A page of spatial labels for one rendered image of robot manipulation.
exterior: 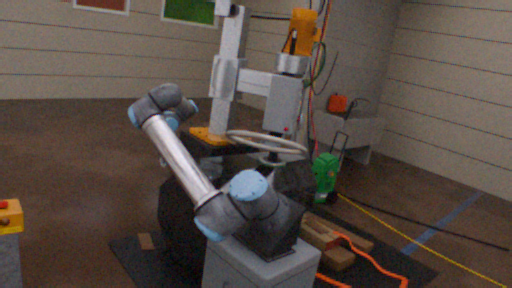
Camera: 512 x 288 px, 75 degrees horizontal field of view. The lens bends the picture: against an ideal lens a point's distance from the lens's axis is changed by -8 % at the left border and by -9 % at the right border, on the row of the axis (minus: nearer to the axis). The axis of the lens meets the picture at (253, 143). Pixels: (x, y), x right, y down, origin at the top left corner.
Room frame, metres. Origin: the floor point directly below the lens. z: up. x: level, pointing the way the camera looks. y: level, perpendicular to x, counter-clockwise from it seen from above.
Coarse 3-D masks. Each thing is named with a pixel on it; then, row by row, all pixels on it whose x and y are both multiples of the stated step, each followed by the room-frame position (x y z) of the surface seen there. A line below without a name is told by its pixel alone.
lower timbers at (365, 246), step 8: (312, 216) 3.48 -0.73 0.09; (328, 224) 3.35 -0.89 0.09; (344, 232) 3.22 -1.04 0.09; (304, 240) 2.94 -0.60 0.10; (344, 240) 3.11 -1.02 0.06; (352, 240) 3.08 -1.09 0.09; (360, 240) 3.11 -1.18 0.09; (336, 248) 2.87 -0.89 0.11; (360, 248) 3.00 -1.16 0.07; (368, 248) 3.00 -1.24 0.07; (328, 256) 2.72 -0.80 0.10; (336, 256) 2.73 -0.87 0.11; (344, 256) 2.75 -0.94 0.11; (352, 256) 2.77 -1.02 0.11; (328, 264) 2.71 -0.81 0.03; (336, 264) 2.65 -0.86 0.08; (344, 264) 2.69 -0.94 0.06
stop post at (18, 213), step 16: (0, 208) 1.02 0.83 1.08; (16, 208) 1.05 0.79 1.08; (0, 224) 0.98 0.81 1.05; (16, 224) 1.02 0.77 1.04; (0, 240) 1.00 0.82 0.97; (16, 240) 1.03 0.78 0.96; (0, 256) 0.99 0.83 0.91; (16, 256) 1.03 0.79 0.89; (0, 272) 0.99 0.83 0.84; (16, 272) 1.03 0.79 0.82
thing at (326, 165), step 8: (336, 136) 4.34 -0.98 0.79; (344, 144) 4.16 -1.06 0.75; (320, 160) 4.18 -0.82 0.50; (328, 160) 4.10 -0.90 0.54; (336, 160) 4.10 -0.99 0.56; (312, 168) 4.20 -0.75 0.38; (320, 168) 4.10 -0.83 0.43; (328, 168) 4.05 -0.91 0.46; (336, 168) 4.11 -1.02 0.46; (320, 176) 4.05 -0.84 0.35; (328, 176) 4.06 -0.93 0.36; (320, 184) 4.02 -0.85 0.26; (328, 184) 4.08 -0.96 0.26; (320, 192) 4.04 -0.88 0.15; (328, 192) 4.09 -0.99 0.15; (336, 192) 4.11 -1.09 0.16; (320, 200) 4.05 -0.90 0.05; (328, 200) 4.05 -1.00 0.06; (336, 200) 4.11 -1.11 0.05
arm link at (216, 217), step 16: (144, 96) 1.60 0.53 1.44; (128, 112) 1.57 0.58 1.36; (144, 112) 1.56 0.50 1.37; (160, 112) 1.61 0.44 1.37; (144, 128) 1.54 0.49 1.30; (160, 128) 1.53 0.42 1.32; (160, 144) 1.50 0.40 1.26; (176, 144) 1.50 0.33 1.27; (176, 160) 1.46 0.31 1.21; (192, 160) 1.49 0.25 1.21; (176, 176) 1.45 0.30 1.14; (192, 176) 1.43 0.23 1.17; (192, 192) 1.40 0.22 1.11; (208, 192) 1.40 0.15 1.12; (208, 208) 1.35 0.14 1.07; (224, 208) 1.35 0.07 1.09; (208, 224) 1.32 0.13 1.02; (224, 224) 1.32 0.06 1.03; (240, 224) 1.35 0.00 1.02
